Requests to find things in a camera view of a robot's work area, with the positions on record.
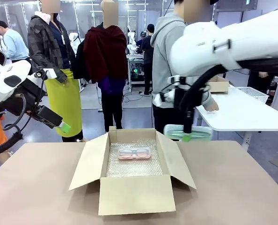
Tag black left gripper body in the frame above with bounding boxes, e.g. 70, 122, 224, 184
3, 78, 48, 119

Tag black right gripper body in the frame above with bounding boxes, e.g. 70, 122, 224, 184
174, 82, 210, 112

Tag green glasses case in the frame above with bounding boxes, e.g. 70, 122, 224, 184
163, 124, 213, 143

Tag gray sleeved right forearm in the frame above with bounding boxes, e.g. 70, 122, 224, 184
199, 92, 215, 106

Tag green framed glasses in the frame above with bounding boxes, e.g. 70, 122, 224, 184
166, 130, 212, 141

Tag gray hoodie person right hand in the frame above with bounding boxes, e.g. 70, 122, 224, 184
205, 98, 219, 113

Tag small open cardboard box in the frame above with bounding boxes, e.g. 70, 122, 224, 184
207, 76, 231, 95

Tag mannequin camo jacket yellow skirt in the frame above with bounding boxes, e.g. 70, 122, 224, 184
27, 0, 84, 143

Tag metal rack with computer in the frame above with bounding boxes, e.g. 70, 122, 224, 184
127, 54, 146, 92

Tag person in gray hoodie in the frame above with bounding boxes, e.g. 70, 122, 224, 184
150, 0, 219, 142

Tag person with black cap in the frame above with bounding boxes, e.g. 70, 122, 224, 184
136, 23, 155, 96

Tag person in light blue shirt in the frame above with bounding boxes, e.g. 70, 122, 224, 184
0, 20, 30, 63

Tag white table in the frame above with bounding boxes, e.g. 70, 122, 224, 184
194, 86, 278, 154

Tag clear bubble wrap sheet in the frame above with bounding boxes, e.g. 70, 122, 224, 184
105, 138, 164, 178

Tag white plastic mesh basket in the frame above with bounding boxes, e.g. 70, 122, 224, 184
234, 86, 270, 104

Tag mannequin maroon cloak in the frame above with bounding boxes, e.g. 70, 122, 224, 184
72, 0, 129, 132

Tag person in black t-shirt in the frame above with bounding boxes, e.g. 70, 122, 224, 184
247, 69, 278, 100

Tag large open cardboard box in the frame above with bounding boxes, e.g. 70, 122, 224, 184
68, 126, 197, 217

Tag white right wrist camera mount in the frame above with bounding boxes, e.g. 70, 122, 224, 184
153, 75, 182, 106

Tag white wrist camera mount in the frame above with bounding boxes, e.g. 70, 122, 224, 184
33, 68, 57, 81
153, 75, 182, 106

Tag black sleeved right arm cable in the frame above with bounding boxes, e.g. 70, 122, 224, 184
179, 57, 278, 113

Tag black sleeved arm cable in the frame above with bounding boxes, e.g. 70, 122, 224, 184
0, 93, 28, 158
179, 57, 278, 113

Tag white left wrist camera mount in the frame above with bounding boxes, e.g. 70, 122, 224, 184
33, 68, 57, 81

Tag black sleeved left arm cable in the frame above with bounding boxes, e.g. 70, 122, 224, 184
0, 93, 28, 158

